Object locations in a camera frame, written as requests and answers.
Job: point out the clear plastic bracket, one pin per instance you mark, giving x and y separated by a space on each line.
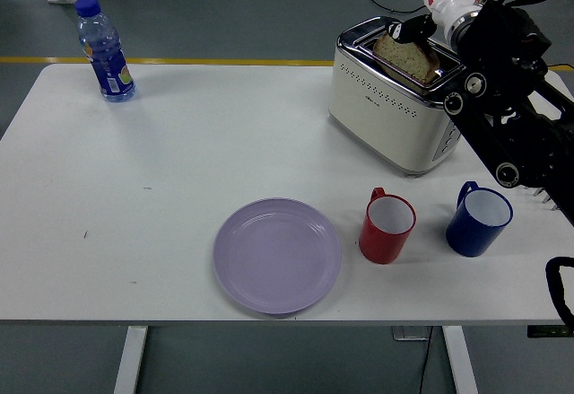
408 333

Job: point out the blue enamel mug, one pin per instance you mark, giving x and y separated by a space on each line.
471 237

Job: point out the black table control box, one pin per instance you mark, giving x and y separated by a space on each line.
545 332

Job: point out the red enamel mug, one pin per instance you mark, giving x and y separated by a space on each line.
381 246

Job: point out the silver metal toast rack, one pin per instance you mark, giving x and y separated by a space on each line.
548 200

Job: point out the bread slice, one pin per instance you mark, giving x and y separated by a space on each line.
412 64

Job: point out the clear water bottle blue label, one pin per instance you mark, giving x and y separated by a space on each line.
110 66

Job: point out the white table leg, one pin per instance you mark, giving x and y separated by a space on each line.
459 362
130 362

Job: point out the lilac round plate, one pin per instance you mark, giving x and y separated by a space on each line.
275 255

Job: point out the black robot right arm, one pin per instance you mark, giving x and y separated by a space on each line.
502 53

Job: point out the cream and chrome toaster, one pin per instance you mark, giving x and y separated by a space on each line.
381 111

